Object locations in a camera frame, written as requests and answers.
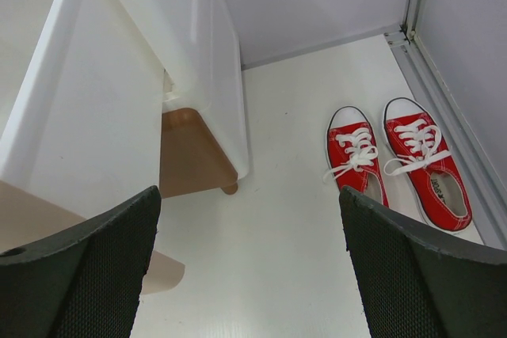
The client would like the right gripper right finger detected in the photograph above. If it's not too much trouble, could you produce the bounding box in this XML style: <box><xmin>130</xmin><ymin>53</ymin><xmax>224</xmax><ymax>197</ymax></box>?
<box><xmin>339</xmin><ymin>187</ymin><xmax>506</xmax><ymax>337</ymax></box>

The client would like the red sneaker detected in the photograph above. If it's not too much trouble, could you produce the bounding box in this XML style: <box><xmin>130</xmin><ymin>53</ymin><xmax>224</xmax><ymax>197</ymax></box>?
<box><xmin>383</xmin><ymin>97</ymin><xmax>472</xmax><ymax>234</ymax></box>
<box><xmin>323</xmin><ymin>106</ymin><xmax>389</xmax><ymax>207</ymax></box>

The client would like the right aluminium frame post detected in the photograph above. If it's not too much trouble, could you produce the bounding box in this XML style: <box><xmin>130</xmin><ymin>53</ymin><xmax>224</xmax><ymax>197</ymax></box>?
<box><xmin>391</xmin><ymin>0</ymin><xmax>506</xmax><ymax>249</ymax></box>

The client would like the brown bottom drawer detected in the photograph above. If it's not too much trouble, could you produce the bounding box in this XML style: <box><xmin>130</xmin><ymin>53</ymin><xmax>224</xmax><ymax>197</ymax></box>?
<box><xmin>158</xmin><ymin>108</ymin><xmax>238</xmax><ymax>199</ymax></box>

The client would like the red sneaker right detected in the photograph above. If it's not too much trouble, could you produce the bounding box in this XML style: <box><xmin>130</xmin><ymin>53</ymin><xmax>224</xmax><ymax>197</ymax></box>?
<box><xmin>383</xmin><ymin>97</ymin><xmax>472</xmax><ymax>234</ymax></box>

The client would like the beige top drawer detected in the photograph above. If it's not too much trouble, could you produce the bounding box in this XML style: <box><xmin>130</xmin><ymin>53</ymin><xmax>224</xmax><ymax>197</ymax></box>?
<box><xmin>0</xmin><ymin>0</ymin><xmax>187</xmax><ymax>295</ymax></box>

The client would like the red sneaker left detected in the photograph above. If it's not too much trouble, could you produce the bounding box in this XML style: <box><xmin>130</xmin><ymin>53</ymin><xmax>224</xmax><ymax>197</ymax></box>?
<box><xmin>323</xmin><ymin>106</ymin><xmax>389</xmax><ymax>207</ymax></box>

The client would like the cabinet right brown foot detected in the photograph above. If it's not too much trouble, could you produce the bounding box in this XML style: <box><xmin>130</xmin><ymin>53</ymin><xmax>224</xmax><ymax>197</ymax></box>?
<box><xmin>221</xmin><ymin>183</ymin><xmax>238</xmax><ymax>196</ymax></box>

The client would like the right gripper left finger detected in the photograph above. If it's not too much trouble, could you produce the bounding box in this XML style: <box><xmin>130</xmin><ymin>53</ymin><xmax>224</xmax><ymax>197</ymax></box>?
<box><xmin>1</xmin><ymin>186</ymin><xmax>162</xmax><ymax>337</ymax></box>

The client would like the white shoe cabinet body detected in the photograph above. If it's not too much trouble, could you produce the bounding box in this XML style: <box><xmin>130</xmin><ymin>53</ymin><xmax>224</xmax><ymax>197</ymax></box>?
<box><xmin>71</xmin><ymin>0</ymin><xmax>250</xmax><ymax>180</ymax></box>

